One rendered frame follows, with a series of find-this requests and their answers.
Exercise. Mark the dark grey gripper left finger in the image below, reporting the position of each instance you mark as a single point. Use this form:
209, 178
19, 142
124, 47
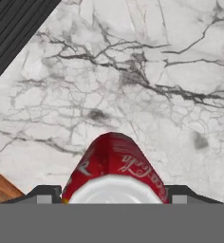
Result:
44, 193

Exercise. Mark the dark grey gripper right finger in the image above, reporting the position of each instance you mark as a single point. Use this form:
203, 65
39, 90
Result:
180, 192

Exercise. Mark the red soda can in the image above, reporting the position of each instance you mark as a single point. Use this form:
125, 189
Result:
117, 158

